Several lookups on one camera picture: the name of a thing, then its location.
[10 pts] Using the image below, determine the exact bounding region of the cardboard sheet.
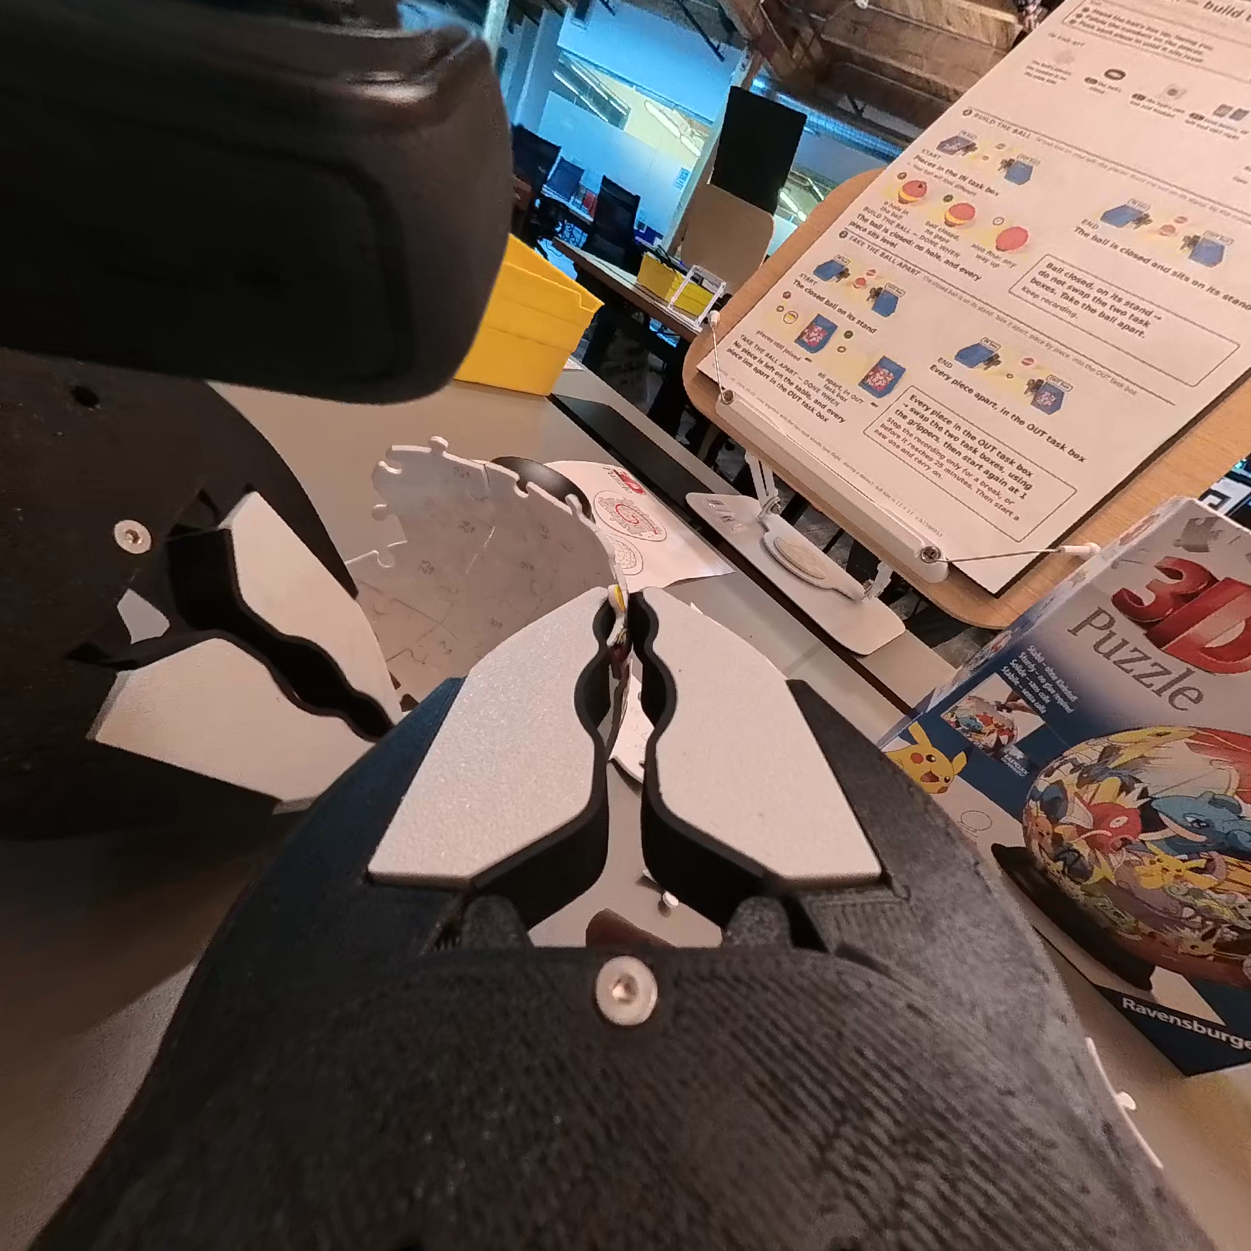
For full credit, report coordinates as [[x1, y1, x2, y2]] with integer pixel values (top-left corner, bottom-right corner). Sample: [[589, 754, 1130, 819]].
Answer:
[[678, 183, 775, 284]]

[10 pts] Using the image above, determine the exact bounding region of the yellow plastic bin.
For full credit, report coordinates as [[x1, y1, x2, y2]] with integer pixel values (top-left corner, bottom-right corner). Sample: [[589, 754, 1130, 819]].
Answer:
[[486, 293, 589, 354], [500, 234, 604, 316], [454, 328, 574, 398]]

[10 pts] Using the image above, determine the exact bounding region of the clear acrylic holder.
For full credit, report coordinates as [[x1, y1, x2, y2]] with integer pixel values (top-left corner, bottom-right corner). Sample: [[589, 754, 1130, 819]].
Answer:
[[678, 264, 729, 326]]

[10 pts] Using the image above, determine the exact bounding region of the black office chair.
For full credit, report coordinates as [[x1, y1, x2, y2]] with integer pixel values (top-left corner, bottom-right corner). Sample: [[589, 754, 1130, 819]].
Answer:
[[591, 176, 641, 247]]

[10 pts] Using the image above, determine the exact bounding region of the colourful puzzle box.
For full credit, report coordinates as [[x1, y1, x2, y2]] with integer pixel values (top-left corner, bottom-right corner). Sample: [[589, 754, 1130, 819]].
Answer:
[[875, 496, 1251, 1078]]

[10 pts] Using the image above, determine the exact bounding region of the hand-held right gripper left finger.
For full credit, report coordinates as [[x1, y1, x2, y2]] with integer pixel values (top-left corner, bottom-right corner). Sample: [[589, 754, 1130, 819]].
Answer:
[[366, 587, 619, 944]]

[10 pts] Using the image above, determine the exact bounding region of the long work table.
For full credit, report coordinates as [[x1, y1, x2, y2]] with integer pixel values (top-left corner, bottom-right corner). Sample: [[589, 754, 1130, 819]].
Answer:
[[555, 240, 707, 341]]

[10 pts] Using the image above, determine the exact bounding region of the paper sheet with red print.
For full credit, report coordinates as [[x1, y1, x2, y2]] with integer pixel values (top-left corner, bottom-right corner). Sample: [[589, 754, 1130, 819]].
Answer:
[[541, 459, 735, 590]]

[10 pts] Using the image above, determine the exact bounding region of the black panel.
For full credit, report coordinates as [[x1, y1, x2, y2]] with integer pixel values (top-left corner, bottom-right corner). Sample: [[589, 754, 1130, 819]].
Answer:
[[717, 86, 808, 214]]

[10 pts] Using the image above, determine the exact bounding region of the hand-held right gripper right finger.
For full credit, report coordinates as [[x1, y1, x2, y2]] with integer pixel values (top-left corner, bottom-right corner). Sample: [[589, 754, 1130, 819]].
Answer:
[[628, 587, 887, 944]]

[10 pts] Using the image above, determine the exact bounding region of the white book stand base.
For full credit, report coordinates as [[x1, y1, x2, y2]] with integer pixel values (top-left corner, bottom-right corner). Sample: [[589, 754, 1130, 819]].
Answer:
[[683, 459, 908, 658]]

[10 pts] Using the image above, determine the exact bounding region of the partly built puzzle ball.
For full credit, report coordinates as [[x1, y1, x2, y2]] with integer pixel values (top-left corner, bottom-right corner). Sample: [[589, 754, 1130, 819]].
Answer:
[[343, 438, 614, 707]]

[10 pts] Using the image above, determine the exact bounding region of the black ball stand ring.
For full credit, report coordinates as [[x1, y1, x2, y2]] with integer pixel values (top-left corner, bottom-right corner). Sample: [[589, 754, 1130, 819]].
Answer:
[[492, 456, 579, 517]]

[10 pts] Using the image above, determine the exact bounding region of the printed puzzle piece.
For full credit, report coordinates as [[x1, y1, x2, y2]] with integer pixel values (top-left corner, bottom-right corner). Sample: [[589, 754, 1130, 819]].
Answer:
[[598, 584, 658, 785]]

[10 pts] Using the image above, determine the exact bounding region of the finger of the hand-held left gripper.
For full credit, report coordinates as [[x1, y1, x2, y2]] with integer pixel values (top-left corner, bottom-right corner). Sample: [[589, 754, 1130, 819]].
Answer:
[[168, 488, 403, 740], [86, 594, 391, 813]]

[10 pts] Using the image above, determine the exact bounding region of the printed instruction sheet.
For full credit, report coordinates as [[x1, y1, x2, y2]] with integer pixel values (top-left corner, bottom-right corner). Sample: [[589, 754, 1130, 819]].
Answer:
[[695, 0, 1251, 597]]

